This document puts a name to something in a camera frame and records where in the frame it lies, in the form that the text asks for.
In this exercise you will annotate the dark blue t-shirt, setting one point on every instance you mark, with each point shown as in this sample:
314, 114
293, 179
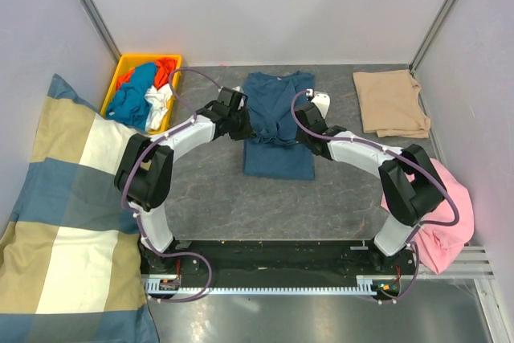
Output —
273, 152

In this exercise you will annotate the folded beige t-shirt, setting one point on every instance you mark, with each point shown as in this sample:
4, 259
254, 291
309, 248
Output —
389, 104

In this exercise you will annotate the pink t-shirt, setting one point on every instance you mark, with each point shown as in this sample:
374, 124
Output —
439, 246

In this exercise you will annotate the left aluminium corner post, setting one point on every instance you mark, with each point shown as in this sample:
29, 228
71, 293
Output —
101, 28

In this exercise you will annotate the grey slotted cable duct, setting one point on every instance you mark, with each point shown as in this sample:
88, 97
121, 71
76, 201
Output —
164, 286

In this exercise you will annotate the aluminium corner post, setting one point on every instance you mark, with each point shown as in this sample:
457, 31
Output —
101, 28
440, 18

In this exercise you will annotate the teal t-shirt in bin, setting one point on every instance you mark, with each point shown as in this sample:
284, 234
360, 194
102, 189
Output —
128, 105

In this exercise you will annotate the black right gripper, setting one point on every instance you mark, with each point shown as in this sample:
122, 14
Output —
299, 136

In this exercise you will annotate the orange t-shirt in bin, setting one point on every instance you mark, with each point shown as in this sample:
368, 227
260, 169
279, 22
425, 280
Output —
161, 69

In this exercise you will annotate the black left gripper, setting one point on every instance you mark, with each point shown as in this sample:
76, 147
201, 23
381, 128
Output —
247, 132

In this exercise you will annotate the right aluminium corner post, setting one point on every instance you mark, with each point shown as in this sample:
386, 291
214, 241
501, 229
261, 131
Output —
440, 18

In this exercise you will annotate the blue beige checkered pillow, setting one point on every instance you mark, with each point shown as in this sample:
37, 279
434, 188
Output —
70, 262

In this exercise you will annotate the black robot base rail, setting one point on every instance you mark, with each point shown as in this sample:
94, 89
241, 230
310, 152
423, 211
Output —
233, 261

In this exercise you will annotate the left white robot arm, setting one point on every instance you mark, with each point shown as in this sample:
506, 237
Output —
145, 171

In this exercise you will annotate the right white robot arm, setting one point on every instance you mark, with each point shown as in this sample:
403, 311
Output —
410, 183

